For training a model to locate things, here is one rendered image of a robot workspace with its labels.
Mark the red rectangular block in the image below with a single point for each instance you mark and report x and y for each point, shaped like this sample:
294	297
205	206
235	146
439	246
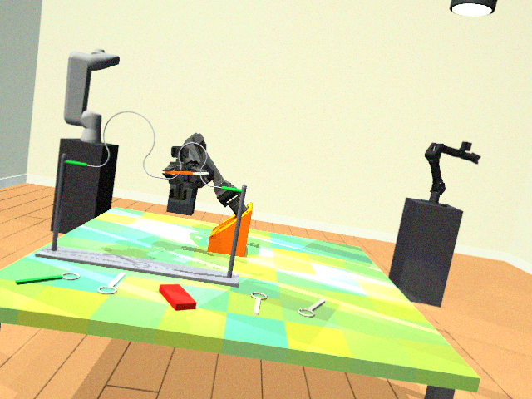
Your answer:
177	297

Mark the green handle with white loop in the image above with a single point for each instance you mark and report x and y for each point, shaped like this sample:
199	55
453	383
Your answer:
38	280

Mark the white ring with handle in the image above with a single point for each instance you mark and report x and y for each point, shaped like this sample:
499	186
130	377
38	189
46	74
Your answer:
112	284
257	302
311	308

